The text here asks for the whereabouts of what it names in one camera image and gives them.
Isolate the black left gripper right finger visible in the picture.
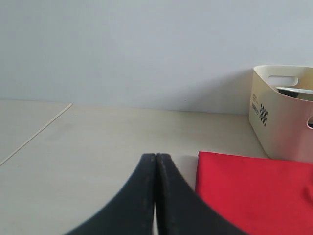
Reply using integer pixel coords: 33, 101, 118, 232
156, 153, 246, 235

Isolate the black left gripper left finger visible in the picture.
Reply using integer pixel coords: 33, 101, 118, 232
67, 153, 156, 235

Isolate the pale green ceramic bowl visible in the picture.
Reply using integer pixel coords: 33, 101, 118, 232
276, 87, 313, 101

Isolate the red tablecloth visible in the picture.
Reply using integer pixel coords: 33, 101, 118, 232
196, 152, 313, 235

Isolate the cream plastic tub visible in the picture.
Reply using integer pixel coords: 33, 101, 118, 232
248, 65, 313, 163

